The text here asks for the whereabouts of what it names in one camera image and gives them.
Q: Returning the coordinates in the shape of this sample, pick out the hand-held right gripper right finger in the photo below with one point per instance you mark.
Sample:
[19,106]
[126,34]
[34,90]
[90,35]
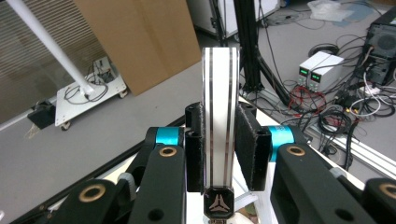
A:
[252,146]

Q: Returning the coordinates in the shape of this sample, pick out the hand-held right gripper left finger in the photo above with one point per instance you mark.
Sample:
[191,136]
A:
[194,149]

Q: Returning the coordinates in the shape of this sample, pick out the white bench power supply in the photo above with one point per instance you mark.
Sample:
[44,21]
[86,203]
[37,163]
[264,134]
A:
[327,74]
[311,70]

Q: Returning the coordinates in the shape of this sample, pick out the large cardboard sheet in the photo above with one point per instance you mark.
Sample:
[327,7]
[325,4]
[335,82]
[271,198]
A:
[146,40]

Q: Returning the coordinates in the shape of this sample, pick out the white pole on wheeled base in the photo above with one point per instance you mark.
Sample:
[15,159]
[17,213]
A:
[84,93]

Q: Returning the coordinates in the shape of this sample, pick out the clear plastic sheet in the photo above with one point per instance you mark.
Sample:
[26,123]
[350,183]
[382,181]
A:
[331,11]

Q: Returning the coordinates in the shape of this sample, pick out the black computer tower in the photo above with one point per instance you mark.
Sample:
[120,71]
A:
[379,49]

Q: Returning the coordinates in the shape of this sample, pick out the black metal frame post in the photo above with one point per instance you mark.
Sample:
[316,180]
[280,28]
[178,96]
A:
[249,46]

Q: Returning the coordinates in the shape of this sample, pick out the aluminium rail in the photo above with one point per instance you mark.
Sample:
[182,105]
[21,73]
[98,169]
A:
[367,152]

